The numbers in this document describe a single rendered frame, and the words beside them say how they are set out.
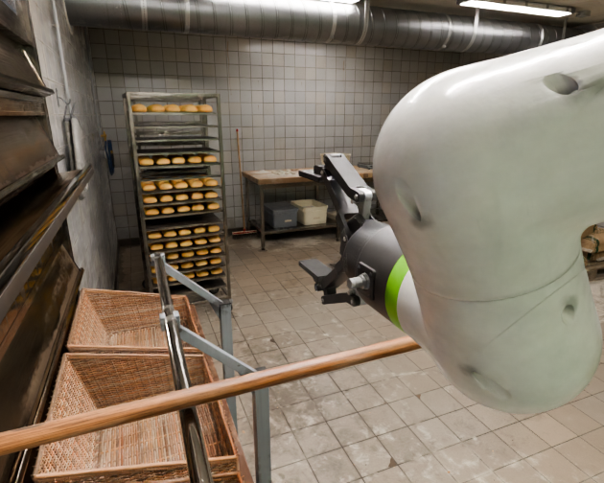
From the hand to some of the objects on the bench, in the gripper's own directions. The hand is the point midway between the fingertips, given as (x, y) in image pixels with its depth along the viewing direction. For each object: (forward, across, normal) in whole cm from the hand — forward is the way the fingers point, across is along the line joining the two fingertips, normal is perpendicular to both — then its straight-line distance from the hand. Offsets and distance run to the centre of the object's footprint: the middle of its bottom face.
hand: (311, 219), depth 60 cm
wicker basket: (+124, +91, -27) cm, 156 cm away
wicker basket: (+64, +91, -28) cm, 115 cm away
